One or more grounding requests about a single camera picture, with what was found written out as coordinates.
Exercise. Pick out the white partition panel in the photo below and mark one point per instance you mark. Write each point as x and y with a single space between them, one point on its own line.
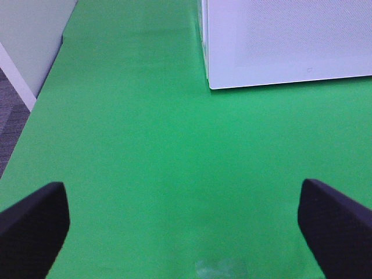
31 37

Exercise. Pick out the white microwave oven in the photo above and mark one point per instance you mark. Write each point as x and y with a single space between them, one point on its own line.
203 29

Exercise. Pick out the white microwave door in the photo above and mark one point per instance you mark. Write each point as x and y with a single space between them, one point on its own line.
273 42

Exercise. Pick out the green table mat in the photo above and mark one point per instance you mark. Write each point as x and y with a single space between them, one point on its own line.
160 171

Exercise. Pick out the clear tape patch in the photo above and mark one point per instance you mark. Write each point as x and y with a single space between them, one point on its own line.
222 268

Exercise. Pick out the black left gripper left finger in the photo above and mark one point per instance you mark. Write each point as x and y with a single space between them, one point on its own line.
33 231

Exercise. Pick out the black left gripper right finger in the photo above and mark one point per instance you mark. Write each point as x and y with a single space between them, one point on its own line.
337 230

